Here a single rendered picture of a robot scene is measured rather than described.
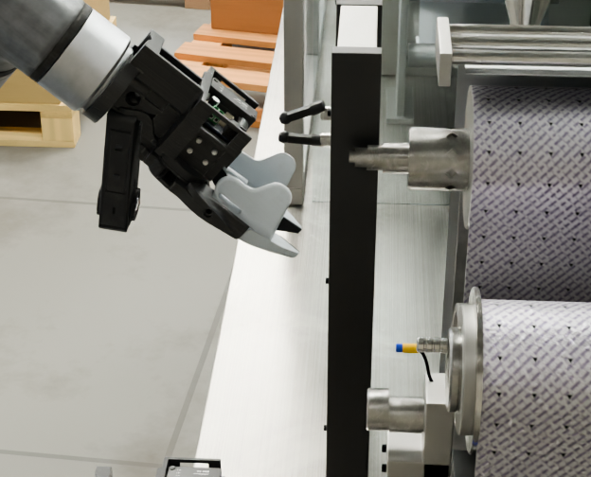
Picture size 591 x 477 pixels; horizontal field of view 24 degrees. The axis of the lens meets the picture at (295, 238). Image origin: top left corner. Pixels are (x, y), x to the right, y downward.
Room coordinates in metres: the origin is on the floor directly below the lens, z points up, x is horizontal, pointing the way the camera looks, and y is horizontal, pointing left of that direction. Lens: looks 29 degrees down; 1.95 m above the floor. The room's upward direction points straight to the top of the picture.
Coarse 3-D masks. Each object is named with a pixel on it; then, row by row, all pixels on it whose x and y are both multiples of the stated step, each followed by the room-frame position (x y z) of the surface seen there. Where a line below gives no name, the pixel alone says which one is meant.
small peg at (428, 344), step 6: (420, 342) 1.02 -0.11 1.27; (426, 342) 1.02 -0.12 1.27; (432, 342) 1.02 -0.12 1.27; (438, 342) 1.02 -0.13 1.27; (444, 342) 1.02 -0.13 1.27; (420, 348) 1.01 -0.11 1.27; (426, 348) 1.01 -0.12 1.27; (432, 348) 1.01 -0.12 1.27; (438, 348) 1.01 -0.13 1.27; (444, 348) 1.01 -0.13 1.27
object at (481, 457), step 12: (480, 456) 0.94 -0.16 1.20; (492, 456) 0.94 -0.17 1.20; (504, 456) 0.94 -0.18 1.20; (516, 456) 0.94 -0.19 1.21; (528, 456) 0.94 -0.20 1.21; (540, 456) 0.94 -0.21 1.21; (552, 456) 0.94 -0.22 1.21; (564, 456) 0.94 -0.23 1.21; (576, 456) 0.94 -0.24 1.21; (588, 456) 0.94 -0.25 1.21; (480, 468) 0.94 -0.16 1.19; (492, 468) 0.94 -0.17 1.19; (504, 468) 0.94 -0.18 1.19; (516, 468) 0.94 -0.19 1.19; (528, 468) 0.94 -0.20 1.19; (540, 468) 0.94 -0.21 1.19; (552, 468) 0.94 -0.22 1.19; (564, 468) 0.94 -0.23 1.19; (576, 468) 0.94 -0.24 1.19; (588, 468) 0.94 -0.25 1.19
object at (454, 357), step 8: (456, 328) 1.02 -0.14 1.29; (448, 336) 1.02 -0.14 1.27; (456, 336) 1.00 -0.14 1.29; (456, 344) 0.99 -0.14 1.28; (448, 352) 1.02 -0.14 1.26; (456, 352) 0.99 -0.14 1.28; (448, 360) 1.01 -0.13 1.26; (456, 360) 0.98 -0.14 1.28; (448, 368) 1.00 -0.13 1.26; (456, 368) 0.98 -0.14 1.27; (448, 376) 1.00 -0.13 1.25; (456, 376) 0.97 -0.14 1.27; (448, 384) 0.99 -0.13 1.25; (456, 384) 0.97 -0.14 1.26; (448, 392) 0.98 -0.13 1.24; (456, 392) 0.97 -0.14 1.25; (448, 400) 0.97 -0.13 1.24; (456, 400) 0.97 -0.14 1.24; (448, 408) 0.98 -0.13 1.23; (456, 408) 0.97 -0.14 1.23
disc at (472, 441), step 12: (480, 300) 1.01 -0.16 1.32; (480, 312) 0.99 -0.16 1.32; (480, 324) 0.98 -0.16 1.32; (480, 336) 0.97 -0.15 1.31; (480, 348) 0.96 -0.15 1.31; (480, 360) 0.95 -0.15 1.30; (480, 372) 0.94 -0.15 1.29; (480, 384) 0.94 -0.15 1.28; (480, 396) 0.94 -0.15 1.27; (480, 408) 0.93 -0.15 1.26; (480, 420) 0.93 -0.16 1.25; (468, 444) 0.97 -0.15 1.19
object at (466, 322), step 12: (468, 312) 1.01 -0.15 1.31; (468, 324) 0.99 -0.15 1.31; (468, 336) 0.98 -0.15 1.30; (468, 348) 0.97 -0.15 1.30; (468, 360) 0.96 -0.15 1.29; (468, 372) 0.96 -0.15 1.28; (468, 384) 0.95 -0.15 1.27; (468, 396) 0.95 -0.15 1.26; (468, 408) 0.95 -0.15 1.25; (456, 420) 1.00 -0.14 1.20; (468, 420) 0.95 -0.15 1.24; (468, 432) 0.96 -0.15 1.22
